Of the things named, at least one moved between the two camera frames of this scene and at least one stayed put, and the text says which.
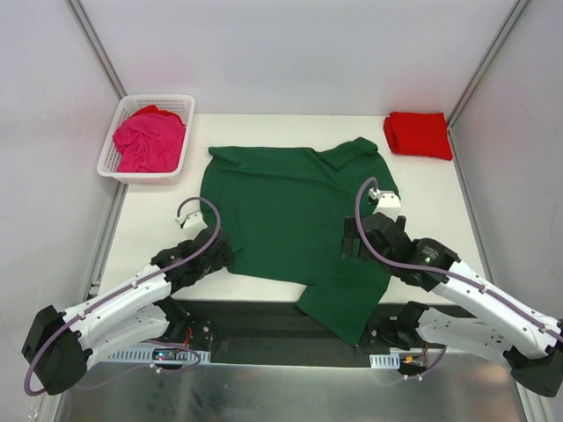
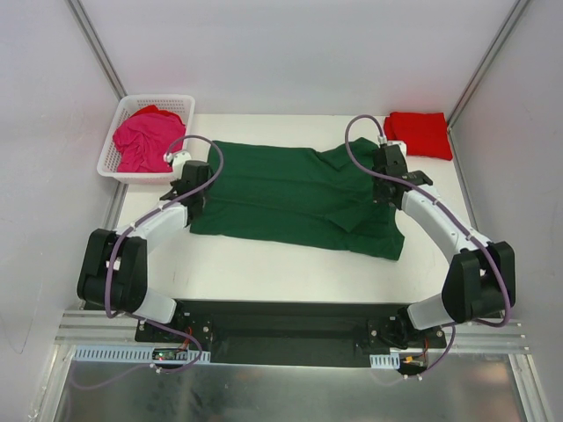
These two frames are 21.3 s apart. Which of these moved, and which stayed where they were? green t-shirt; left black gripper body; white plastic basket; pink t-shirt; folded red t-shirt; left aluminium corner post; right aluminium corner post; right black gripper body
Moved: green t-shirt; left black gripper body; right black gripper body
Stayed: left aluminium corner post; white plastic basket; right aluminium corner post; folded red t-shirt; pink t-shirt
